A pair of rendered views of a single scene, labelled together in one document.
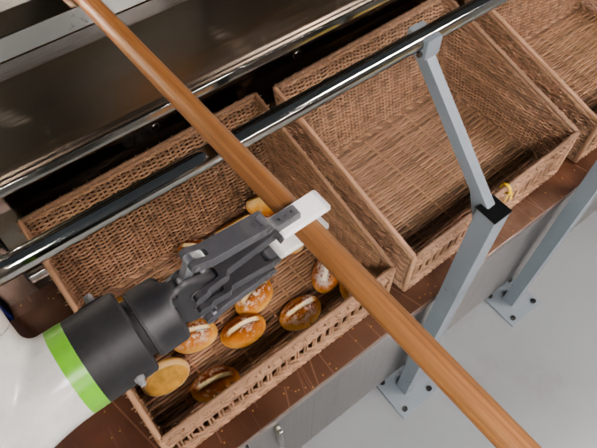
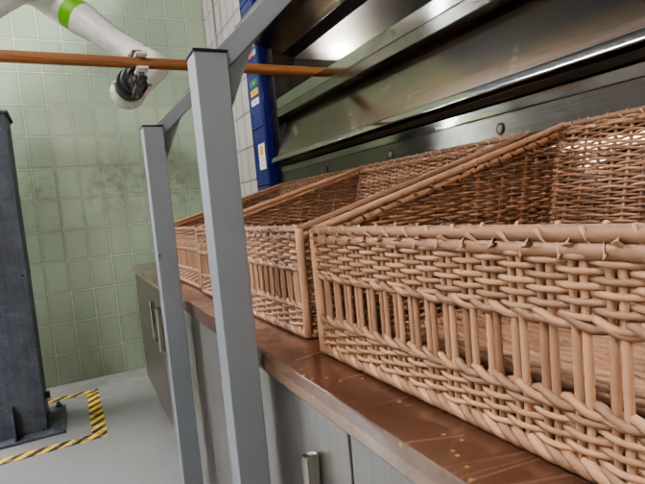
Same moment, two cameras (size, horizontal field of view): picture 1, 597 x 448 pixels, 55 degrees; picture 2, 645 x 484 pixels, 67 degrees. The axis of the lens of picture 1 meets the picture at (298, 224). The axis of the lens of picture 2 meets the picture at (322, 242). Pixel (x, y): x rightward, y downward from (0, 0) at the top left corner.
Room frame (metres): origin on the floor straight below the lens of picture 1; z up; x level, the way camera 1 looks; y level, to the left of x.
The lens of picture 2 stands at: (1.06, -1.28, 0.76)
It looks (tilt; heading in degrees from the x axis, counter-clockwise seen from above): 4 degrees down; 101
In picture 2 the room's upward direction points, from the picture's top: 5 degrees counter-clockwise
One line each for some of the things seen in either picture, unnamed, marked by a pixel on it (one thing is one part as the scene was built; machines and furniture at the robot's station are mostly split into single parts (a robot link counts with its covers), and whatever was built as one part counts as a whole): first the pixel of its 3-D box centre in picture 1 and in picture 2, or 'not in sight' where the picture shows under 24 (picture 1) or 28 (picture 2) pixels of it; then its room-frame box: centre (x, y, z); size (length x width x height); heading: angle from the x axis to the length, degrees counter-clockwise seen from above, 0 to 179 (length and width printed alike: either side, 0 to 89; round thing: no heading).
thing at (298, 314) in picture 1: (300, 311); not in sight; (0.51, 0.00, 0.62); 0.10 x 0.07 x 0.05; 126
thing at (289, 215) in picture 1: (277, 218); not in sight; (0.34, 0.02, 1.23); 0.05 x 0.01 x 0.03; 128
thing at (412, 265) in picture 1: (425, 132); (344, 223); (0.92, -0.30, 0.72); 0.56 x 0.49 x 0.28; 129
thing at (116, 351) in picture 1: (112, 340); (132, 84); (0.21, 0.18, 1.20); 0.12 x 0.06 x 0.09; 38
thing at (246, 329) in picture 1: (242, 328); not in sight; (0.47, 0.12, 0.62); 0.10 x 0.07 x 0.06; 119
